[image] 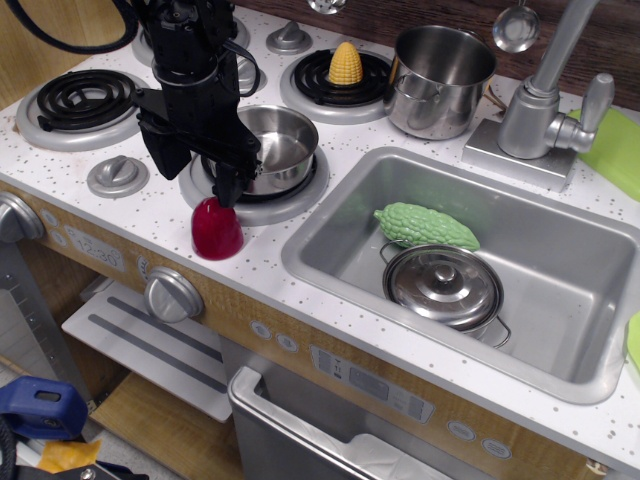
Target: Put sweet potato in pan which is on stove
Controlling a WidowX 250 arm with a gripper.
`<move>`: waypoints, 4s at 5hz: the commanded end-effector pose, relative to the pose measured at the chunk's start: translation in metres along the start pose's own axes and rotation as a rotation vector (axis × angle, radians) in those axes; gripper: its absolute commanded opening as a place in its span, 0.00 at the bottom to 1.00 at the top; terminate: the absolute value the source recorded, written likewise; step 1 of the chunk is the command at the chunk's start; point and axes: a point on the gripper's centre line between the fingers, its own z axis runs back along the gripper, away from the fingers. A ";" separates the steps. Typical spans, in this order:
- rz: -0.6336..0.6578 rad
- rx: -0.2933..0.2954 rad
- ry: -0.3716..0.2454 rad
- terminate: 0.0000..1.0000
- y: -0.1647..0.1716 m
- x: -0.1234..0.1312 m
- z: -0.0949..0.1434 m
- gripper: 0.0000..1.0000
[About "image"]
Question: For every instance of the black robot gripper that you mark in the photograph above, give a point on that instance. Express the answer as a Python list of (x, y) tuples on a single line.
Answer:
[(195, 108)]

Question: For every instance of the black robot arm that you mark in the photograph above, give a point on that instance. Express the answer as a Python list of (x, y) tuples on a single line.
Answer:
[(195, 109)]

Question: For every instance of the grey stove top knob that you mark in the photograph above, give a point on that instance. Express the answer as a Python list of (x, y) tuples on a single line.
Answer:
[(117, 177)]

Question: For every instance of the grey stove knob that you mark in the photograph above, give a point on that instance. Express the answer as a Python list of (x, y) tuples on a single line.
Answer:
[(117, 177), (289, 40)]

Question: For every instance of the small steel pan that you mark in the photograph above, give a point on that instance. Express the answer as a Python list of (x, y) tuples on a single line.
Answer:
[(288, 141)]

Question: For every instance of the grey rear stove knob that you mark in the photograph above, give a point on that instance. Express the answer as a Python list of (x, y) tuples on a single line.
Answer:
[(289, 40)]

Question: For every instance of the grey oven front knob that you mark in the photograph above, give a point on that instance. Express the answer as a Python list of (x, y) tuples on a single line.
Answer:
[(170, 298)]

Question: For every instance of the black left rear burner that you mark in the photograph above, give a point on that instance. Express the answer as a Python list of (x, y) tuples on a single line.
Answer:
[(80, 111)]

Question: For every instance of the black burner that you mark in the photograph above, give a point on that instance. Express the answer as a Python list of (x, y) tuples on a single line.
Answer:
[(80, 111), (305, 87)]

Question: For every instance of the black right rear burner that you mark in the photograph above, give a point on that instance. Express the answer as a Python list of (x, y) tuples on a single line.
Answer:
[(305, 87)]

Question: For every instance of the white oven rack shelf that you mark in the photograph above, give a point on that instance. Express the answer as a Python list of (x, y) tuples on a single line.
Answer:
[(183, 358)]

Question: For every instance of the yellow toy corn cob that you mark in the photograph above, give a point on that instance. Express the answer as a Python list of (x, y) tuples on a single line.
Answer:
[(346, 66)]

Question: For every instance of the grey left edge knob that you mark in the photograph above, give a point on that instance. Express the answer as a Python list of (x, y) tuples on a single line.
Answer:
[(18, 220)]

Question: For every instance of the hanging steel utensil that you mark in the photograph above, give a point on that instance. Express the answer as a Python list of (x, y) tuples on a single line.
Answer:
[(327, 7)]

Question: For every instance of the green toy bitter gourd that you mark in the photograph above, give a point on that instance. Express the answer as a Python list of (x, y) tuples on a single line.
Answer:
[(412, 224)]

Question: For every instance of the large steel pot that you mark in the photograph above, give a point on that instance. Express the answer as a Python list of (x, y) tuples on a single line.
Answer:
[(438, 76)]

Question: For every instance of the grey dishwasher door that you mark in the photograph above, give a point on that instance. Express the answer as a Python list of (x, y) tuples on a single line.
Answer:
[(276, 444)]

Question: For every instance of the small steel lidded pot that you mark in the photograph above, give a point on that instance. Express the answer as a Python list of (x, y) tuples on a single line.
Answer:
[(445, 284)]

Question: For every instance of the blue clamp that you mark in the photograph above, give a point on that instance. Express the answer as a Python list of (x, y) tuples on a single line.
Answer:
[(44, 409)]

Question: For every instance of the silver toy faucet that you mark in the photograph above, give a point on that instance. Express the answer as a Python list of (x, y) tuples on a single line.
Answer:
[(535, 142)]

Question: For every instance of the hanging steel ladle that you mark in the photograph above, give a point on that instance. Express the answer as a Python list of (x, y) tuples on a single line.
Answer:
[(516, 28)]

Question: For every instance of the grey toy sink basin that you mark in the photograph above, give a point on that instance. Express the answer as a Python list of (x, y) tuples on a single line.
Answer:
[(546, 298)]

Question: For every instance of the green cutting board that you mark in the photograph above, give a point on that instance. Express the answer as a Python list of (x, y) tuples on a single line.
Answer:
[(615, 152)]

